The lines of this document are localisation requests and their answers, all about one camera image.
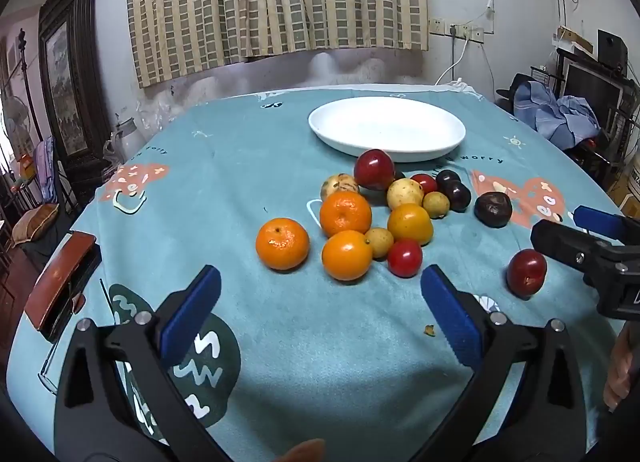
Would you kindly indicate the checked beige curtain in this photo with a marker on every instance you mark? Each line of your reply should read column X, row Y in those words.
column 275, row 2

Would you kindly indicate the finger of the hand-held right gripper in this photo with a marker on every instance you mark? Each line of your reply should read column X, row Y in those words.
column 597, row 222
column 560, row 239

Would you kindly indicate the blue crumpled clothes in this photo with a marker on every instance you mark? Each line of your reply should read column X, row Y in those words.
column 555, row 115

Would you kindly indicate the orange mandarin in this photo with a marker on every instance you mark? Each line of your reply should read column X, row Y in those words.
column 347, row 255
column 346, row 213
column 282, row 243

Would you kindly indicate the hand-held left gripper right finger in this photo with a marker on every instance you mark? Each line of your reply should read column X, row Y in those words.
column 450, row 314

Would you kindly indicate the spotted yellow passion fruit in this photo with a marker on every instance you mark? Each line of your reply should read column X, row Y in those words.
column 340, row 184

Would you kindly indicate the yellow-orange round fruit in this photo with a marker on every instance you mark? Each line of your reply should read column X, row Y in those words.
column 410, row 223

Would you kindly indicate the black coat stand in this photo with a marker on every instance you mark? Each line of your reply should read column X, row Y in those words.
column 24, row 72

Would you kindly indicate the brown cushion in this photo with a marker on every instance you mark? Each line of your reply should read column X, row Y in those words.
column 35, row 223

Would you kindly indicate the small yellow fruit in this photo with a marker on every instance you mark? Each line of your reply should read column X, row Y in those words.
column 379, row 242
column 436, row 204

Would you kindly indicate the small bright red plum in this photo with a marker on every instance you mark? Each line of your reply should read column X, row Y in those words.
column 425, row 183

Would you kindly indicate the brown wooden chair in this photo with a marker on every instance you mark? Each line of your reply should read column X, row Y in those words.
column 60, row 282

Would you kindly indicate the large dark red plum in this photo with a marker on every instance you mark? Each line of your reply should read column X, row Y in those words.
column 375, row 170

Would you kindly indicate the white plastic bag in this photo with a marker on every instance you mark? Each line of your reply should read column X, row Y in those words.
column 462, row 87

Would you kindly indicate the small dark purple plum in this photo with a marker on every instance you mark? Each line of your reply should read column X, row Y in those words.
column 457, row 195
column 447, row 177

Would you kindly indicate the person's right hand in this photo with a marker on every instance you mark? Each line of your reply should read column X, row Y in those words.
column 617, row 372

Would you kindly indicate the electric fan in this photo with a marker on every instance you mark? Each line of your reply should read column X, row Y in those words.
column 14, row 117

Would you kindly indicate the teal printed tablecloth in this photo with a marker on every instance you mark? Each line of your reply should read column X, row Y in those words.
column 225, row 182

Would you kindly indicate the dark framed painting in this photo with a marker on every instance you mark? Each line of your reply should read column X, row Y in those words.
column 67, row 77

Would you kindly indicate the black monitor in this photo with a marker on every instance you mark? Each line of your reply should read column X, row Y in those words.
column 592, row 87

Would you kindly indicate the person's left hand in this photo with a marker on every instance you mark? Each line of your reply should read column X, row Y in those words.
column 302, row 453

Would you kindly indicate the brown cardboard carton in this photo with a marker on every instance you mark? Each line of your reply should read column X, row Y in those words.
column 625, row 192

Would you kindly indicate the purple cloth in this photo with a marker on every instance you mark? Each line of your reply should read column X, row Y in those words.
column 46, row 167

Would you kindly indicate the white oval plate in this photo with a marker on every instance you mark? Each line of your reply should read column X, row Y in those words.
column 387, row 130

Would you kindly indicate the flat cardboard box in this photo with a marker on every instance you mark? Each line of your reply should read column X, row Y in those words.
column 575, row 38

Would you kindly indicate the white wall socket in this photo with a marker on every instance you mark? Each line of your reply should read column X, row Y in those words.
column 438, row 26

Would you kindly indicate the black speaker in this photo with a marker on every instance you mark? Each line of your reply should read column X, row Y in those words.
column 612, row 50

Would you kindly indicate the dark purple passion fruit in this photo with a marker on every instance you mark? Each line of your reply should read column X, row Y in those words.
column 493, row 208

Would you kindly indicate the large pale yellow fruit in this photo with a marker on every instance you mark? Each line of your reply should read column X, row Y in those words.
column 405, row 193

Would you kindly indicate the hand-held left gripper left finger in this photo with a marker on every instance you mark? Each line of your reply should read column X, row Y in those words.
column 192, row 314

